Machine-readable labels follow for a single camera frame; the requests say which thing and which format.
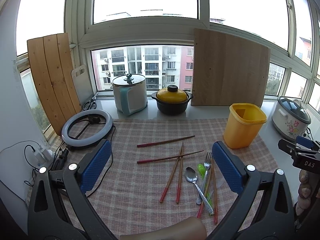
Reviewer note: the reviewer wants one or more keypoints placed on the dark chopstick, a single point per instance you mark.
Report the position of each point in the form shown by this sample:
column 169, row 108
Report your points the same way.
column 150, row 144
column 166, row 158

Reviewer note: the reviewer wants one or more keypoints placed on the black scissors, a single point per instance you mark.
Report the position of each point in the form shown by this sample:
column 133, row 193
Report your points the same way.
column 91, row 104

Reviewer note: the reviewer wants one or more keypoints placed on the white ring light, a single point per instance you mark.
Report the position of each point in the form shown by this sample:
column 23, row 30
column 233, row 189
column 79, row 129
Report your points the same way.
column 90, row 140

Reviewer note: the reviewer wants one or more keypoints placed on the white window frame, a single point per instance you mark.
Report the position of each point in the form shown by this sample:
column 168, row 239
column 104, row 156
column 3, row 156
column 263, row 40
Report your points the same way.
column 290, row 28

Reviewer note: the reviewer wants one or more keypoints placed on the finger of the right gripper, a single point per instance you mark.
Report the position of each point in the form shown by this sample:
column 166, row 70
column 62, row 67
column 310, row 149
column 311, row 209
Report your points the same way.
column 302, row 146
column 306, row 161

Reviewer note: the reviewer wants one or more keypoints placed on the floral white slow cooker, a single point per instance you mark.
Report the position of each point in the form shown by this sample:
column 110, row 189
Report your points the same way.
column 290, row 119

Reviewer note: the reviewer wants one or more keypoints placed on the green plastic spoon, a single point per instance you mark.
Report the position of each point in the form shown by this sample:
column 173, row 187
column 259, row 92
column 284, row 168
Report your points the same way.
column 202, row 170

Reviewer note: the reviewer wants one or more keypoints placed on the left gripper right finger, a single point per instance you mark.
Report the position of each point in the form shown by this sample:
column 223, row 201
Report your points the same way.
column 263, row 208

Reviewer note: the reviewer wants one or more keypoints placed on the large light wooden board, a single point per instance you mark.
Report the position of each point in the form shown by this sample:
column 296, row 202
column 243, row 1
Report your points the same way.
column 228, row 69

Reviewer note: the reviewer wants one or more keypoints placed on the steel fork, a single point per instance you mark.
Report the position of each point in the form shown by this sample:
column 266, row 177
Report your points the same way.
column 207, row 165

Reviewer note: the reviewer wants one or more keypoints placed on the white plastic cutting board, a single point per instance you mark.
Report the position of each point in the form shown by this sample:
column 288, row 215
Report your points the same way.
column 82, row 83

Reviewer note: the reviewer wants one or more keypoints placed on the bare right forearm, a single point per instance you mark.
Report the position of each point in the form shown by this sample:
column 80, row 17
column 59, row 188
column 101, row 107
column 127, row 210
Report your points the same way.
column 190, row 228

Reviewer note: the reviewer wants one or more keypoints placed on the pine plank board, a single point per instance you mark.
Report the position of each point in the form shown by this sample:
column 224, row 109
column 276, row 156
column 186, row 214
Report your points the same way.
column 51, row 67

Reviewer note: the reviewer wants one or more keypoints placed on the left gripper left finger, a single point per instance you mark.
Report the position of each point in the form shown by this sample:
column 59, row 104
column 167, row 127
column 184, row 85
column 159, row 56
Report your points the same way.
column 47, row 216

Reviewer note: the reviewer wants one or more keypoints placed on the red-tipped chopstick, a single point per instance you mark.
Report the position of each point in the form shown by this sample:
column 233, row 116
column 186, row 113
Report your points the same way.
column 207, row 183
column 171, row 176
column 180, row 175
column 214, row 194

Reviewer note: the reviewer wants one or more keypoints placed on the white power adapter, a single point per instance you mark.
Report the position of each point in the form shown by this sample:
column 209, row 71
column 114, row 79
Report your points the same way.
column 43, row 155

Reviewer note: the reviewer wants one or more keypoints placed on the yellow plastic utensil bucket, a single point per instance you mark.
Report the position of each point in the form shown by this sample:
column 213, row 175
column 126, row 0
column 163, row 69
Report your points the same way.
column 244, row 122

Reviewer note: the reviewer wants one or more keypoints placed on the right hand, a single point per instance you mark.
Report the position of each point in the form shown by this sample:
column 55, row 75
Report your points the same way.
column 304, row 193

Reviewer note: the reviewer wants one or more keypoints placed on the black ring light stand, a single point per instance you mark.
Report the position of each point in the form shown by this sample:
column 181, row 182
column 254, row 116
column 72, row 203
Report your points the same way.
column 61, row 160

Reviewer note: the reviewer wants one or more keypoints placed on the black pot yellow lid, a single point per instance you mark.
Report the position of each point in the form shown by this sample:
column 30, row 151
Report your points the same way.
column 172, row 100

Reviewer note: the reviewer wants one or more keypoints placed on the steel spoon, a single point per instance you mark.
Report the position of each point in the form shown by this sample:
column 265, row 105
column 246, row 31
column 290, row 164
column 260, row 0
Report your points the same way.
column 192, row 177

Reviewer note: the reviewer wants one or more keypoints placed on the pink plaid table mat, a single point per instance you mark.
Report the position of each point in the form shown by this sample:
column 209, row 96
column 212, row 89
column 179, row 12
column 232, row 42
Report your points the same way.
column 126, row 195

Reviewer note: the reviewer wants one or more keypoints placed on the white teal rice cooker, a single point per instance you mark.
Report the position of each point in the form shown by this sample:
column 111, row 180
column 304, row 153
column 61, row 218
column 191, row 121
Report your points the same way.
column 130, row 93

